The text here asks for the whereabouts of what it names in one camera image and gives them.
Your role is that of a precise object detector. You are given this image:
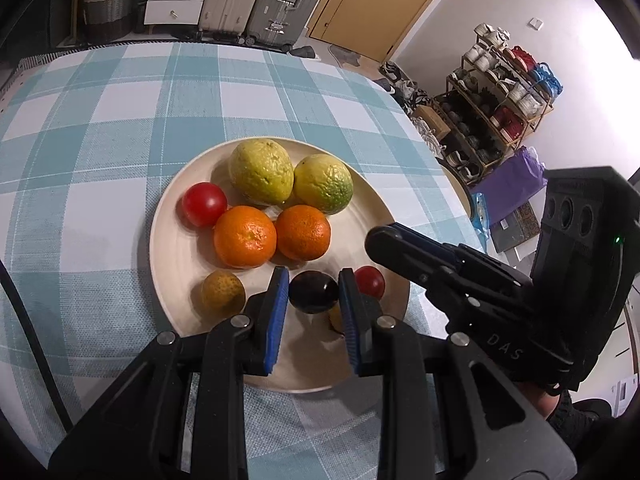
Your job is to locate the person's right forearm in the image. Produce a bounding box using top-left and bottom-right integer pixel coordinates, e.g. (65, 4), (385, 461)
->
(520, 382), (613, 456)

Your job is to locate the metal shoe rack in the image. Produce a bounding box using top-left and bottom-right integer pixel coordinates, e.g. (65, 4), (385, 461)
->
(434, 22), (556, 183)

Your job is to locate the large red tomato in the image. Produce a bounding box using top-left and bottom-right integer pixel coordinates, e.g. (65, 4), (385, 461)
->
(181, 182), (228, 228)

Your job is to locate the grey suitcase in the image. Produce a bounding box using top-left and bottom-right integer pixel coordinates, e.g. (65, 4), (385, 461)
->
(245, 0), (336, 52)

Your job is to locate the brown cardboard box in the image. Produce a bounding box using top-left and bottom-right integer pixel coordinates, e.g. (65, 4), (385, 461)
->
(412, 105), (451, 133)

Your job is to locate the yellow-green citrus with green patch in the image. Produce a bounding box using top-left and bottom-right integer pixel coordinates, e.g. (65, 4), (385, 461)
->
(293, 154), (354, 215)

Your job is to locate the woven wicker basket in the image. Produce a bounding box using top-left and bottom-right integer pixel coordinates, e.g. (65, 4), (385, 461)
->
(81, 0), (141, 41)

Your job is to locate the patterned flat box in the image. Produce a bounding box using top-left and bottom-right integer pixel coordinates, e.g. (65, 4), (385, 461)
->
(490, 202), (542, 253)

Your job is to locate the large yellow-green citrus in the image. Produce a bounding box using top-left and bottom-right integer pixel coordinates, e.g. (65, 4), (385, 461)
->
(229, 139), (295, 207)

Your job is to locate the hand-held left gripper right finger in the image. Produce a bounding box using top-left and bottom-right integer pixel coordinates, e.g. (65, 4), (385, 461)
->
(337, 267), (578, 480)

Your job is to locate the blue plastic bag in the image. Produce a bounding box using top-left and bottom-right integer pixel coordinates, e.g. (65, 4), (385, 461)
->
(470, 192), (492, 251)

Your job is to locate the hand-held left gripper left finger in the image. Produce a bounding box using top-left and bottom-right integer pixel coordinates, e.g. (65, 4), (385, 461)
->
(47, 266), (291, 480)

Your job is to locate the dark purple plum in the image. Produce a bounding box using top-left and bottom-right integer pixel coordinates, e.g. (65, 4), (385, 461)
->
(288, 270), (339, 315)

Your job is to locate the orange mandarin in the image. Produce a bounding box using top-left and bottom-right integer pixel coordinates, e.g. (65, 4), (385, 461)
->
(275, 205), (332, 262)
(214, 206), (277, 268)

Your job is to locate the cream round plate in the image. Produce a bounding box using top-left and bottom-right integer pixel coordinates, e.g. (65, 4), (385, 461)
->
(149, 137), (412, 393)

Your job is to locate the pile of shoes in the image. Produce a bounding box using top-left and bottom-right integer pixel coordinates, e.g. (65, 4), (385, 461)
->
(380, 61), (431, 111)

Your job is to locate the black cable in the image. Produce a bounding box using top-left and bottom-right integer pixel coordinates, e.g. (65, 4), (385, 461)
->
(0, 260), (76, 431)

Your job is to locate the wooden door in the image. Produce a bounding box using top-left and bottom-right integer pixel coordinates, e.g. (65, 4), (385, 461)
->
(306, 0), (463, 63)

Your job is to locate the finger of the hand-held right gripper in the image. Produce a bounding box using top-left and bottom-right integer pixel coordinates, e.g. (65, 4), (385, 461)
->
(392, 222), (534, 312)
(365, 226), (501, 334)

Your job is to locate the small red tomato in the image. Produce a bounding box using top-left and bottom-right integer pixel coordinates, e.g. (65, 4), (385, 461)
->
(353, 266), (386, 300)

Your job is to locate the purple plastic bag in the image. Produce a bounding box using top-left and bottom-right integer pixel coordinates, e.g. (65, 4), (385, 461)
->
(472, 146), (548, 223)

